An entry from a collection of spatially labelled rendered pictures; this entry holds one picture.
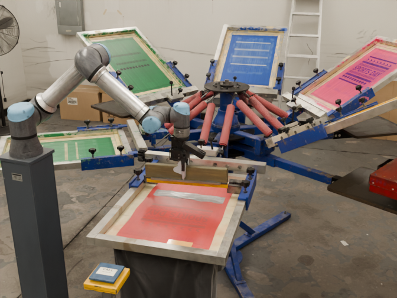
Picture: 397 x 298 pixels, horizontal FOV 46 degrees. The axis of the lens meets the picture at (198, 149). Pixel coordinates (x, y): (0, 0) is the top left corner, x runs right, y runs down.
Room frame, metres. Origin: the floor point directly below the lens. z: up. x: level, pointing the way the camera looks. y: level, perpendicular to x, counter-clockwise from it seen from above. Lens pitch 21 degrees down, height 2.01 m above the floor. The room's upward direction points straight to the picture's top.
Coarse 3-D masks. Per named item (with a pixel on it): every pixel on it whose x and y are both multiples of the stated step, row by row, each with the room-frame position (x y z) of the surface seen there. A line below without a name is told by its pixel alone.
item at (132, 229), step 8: (160, 184) 2.23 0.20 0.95; (168, 184) 2.23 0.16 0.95; (176, 184) 2.23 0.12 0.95; (152, 192) 2.13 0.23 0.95; (144, 200) 2.04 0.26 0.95; (152, 200) 2.04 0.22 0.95; (160, 200) 2.04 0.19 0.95; (168, 200) 2.04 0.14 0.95; (176, 200) 2.04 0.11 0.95; (184, 200) 2.05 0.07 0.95; (136, 208) 1.96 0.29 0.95; (144, 208) 1.96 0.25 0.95; (136, 216) 1.88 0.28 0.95; (128, 224) 1.81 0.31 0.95; (136, 224) 1.81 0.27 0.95; (120, 232) 1.74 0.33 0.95; (128, 232) 1.74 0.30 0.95; (136, 232) 1.74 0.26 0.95; (144, 232) 1.75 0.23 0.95; (152, 232) 1.75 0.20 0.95; (160, 232) 1.75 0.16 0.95; (152, 240) 1.68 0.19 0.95; (160, 240) 1.68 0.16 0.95
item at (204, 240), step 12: (192, 192) 2.14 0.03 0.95; (204, 192) 2.14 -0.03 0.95; (216, 192) 2.14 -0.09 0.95; (192, 204) 2.01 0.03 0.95; (204, 204) 2.01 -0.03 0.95; (216, 204) 2.01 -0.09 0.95; (216, 216) 1.89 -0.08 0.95; (204, 228) 1.78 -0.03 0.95; (216, 228) 1.78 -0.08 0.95; (180, 240) 1.69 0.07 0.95; (192, 240) 1.69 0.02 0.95; (204, 240) 1.69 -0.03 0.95
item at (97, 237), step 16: (240, 176) 2.26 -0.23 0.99; (128, 192) 2.06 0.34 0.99; (112, 208) 1.90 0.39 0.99; (240, 208) 1.90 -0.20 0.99; (112, 224) 1.81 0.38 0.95; (96, 240) 1.64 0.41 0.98; (112, 240) 1.63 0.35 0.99; (128, 240) 1.63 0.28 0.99; (144, 240) 1.63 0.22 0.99; (224, 240) 1.63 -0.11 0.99; (176, 256) 1.56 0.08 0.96; (192, 256) 1.54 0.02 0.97; (208, 256) 1.53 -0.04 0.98; (224, 256) 1.52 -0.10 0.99
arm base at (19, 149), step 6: (12, 138) 2.01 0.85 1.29; (18, 138) 1.99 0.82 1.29; (24, 138) 2.00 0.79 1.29; (30, 138) 2.01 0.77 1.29; (36, 138) 2.04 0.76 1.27; (12, 144) 2.00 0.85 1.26; (18, 144) 1.99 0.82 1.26; (24, 144) 1.99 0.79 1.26; (30, 144) 2.00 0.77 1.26; (36, 144) 2.03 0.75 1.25; (12, 150) 1.99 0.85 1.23; (18, 150) 1.98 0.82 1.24; (24, 150) 1.99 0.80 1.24; (30, 150) 2.00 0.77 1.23; (36, 150) 2.01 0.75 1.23; (42, 150) 2.05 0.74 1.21; (12, 156) 1.99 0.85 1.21; (18, 156) 1.98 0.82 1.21; (24, 156) 1.98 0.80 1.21; (30, 156) 1.99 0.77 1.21; (36, 156) 2.01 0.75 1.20
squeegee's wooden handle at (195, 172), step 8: (152, 168) 2.07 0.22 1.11; (160, 168) 2.06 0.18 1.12; (168, 168) 2.05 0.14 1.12; (192, 168) 2.03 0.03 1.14; (200, 168) 2.02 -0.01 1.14; (208, 168) 2.01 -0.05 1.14; (216, 168) 2.01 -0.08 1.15; (224, 168) 2.00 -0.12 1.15; (152, 176) 2.07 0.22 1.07; (160, 176) 2.06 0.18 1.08; (168, 176) 2.05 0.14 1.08; (176, 176) 2.04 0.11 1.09; (192, 176) 2.02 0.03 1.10; (200, 176) 2.01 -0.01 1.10; (208, 176) 2.00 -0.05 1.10; (216, 176) 1.99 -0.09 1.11; (224, 176) 1.98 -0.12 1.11
